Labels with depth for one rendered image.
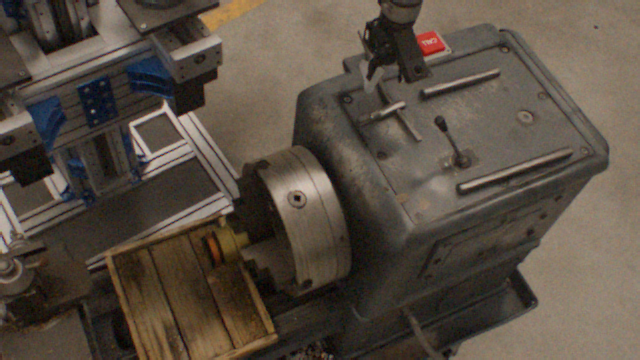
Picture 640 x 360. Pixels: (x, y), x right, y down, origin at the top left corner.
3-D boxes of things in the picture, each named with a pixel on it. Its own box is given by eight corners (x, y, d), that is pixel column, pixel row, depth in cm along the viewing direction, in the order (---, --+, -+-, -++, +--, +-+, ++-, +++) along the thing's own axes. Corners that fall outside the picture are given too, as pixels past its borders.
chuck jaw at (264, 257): (287, 230, 144) (310, 275, 138) (286, 242, 148) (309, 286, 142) (239, 248, 140) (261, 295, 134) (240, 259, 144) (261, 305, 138)
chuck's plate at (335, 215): (283, 177, 169) (302, 120, 140) (334, 290, 160) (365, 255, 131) (271, 181, 168) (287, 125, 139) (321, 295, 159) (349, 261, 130)
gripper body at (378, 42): (392, 33, 141) (403, -11, 131) (412, 62, 137) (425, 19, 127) (360, 42, 138) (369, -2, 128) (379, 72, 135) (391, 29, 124)
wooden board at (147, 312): (222, 217, 171) (221, 210, 168) (278, 342, 155) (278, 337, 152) (106, 259, 162) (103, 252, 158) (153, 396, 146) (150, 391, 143)
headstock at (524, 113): (463, 107, 199) (506, 10, 166) (556, 238, 177) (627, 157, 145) (281, 170, 181) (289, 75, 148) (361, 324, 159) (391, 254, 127)
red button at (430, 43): (431, 35, 160) (433, 29, 158) (444, 53, 157) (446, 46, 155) (410, 41, 158) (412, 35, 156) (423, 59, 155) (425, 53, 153)
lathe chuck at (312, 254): (271, 181, 168) (287, 125, 139) (321, 295, 159) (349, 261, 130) (237, 193, 165) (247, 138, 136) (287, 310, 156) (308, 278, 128)
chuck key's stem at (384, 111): (360, 128, 142) (404, 111, 145) (361, 122, 140) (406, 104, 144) (354, 121, 143) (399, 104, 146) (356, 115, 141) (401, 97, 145)
